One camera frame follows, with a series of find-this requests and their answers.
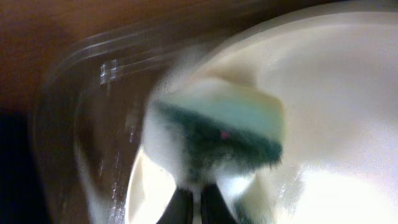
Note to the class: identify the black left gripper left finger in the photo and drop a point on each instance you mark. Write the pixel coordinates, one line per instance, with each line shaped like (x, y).
(180, 208)

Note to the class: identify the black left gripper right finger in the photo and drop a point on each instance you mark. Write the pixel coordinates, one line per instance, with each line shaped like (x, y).
(213, 207)

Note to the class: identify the green yellow sponge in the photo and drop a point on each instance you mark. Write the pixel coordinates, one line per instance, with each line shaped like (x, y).
(211, 129)

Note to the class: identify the white plate with orange streak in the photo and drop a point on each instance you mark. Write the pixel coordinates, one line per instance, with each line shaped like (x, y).
(291, 121)

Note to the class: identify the black wash tray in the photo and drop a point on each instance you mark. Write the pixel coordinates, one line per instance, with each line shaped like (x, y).
(86, 124)

